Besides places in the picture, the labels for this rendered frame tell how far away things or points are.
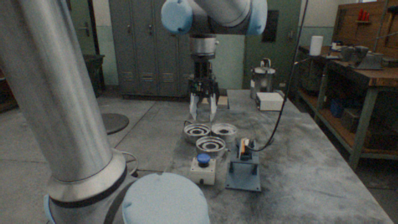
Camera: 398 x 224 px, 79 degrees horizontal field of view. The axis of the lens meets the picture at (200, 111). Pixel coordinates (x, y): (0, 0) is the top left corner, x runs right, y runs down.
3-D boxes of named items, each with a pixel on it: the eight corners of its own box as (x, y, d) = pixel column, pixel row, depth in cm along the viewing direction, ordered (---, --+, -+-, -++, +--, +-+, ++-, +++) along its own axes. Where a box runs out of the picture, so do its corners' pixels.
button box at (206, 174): (193, 169, 78) (193, 156, 76) (215, 171, 77) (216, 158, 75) (189, 185, 70) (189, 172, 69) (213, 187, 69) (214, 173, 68)
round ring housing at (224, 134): (234, 132, 103) (235, 123, 101) (238, 144, 93) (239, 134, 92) (210, 132, 103) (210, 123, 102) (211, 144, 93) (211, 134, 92)
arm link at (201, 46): (191, 36, 70) (219, 36, 69) (191, 52, 72) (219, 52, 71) (186, 38, 63) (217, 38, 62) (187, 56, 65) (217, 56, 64)
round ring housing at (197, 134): (209, 145, 93) (210, 135, 91) (183, 144, 93) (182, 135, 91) (209, 132, 102) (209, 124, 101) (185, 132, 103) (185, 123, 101)
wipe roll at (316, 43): (307, 53, 278) (310, 35, 270) (318, 53, 276) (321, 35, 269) (310, 55, 267) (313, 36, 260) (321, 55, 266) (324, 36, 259)
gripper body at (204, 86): (186, 99, 68) (186, 55, 64) (191, 90, 76) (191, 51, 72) (214, 100, 67) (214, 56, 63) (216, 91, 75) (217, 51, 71)
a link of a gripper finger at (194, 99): (184, 124, 73) (188, 96, 70) (187, 116, 79) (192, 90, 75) (194, 126, 73) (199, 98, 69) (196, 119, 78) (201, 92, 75)
